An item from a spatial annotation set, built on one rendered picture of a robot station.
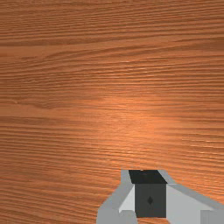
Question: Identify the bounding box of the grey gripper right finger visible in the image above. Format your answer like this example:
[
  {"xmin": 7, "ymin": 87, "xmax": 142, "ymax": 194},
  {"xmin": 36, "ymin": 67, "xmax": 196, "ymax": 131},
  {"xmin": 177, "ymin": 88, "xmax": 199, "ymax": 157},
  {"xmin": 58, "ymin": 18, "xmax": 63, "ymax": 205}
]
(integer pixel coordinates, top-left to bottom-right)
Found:
[{"xmin": 145, "ymin": 169, "xmax": 224, "ymax": 224}]

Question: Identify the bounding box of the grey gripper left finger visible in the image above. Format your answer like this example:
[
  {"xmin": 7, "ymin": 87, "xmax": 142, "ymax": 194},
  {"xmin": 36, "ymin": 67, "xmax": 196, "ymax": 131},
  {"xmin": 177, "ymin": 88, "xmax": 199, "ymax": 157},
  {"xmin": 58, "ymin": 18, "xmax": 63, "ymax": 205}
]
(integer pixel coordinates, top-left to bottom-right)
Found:
[{"xmin": 96, "ymin": 169, "xmax": 151, "ymax": 224}]

